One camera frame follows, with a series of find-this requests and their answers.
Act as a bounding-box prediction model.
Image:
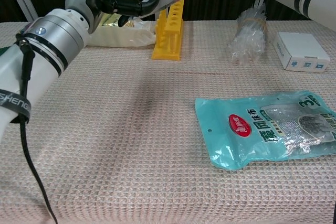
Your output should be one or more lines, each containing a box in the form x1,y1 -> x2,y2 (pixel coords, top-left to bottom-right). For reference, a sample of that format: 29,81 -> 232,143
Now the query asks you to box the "yellow plastic rack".
151,0 -> 185,62

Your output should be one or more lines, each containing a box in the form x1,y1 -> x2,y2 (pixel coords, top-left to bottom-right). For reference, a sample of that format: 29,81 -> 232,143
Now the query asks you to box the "sponge multipack in plastic bag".
87,13 -> 158,49

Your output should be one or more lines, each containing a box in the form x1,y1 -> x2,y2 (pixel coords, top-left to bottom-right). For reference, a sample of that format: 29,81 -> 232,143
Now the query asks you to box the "beige waffle tablecloth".
0,19 -> 336,224

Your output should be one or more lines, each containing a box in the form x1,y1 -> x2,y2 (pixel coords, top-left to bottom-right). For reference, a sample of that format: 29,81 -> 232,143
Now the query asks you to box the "clear plastic bag bundle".
228,5 -> 271,65

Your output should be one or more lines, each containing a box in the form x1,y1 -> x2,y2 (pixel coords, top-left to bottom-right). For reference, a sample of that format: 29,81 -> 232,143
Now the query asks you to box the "teal cleaning cloth package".
194,90 -> 336,171

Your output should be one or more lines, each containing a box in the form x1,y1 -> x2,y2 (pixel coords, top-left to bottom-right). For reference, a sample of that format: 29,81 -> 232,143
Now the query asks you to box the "white cardboard box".
272,31 -> 331,73

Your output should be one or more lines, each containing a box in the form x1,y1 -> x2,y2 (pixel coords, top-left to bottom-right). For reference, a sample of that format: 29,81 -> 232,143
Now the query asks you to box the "black printed arm strap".
0,89 -> 33,124

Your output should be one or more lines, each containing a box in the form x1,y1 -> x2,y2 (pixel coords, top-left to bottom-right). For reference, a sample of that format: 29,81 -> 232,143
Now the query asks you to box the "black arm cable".
15,33 -> 58,224

